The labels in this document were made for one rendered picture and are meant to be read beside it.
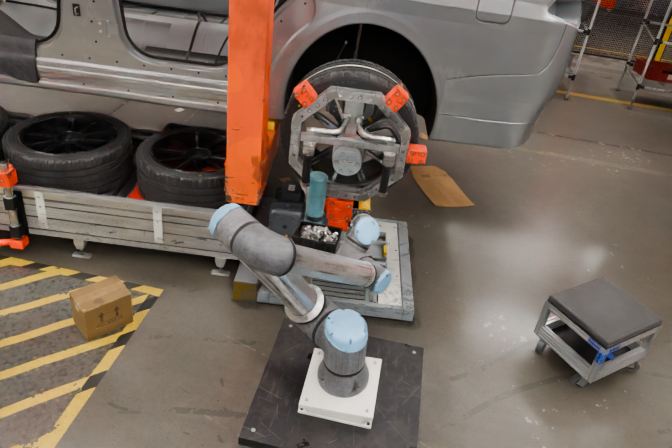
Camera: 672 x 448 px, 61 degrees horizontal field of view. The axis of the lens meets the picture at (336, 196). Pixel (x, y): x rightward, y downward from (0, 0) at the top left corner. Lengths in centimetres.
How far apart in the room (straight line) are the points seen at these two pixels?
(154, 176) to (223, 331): 88
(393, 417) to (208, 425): 76
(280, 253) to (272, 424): 76
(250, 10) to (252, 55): 18
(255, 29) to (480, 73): 119
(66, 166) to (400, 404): 204
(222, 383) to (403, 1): 193
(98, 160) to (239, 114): 99
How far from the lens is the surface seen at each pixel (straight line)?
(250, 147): 263
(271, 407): 218
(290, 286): 189
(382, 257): 317
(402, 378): 234
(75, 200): 318
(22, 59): 348
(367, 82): 261
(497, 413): 276
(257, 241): 157
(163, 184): 309
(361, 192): 277
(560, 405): 292
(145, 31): 402
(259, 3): 241
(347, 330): 200
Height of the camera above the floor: 200
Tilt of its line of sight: 31 degrees down
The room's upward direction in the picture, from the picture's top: 8 degrees clockwise
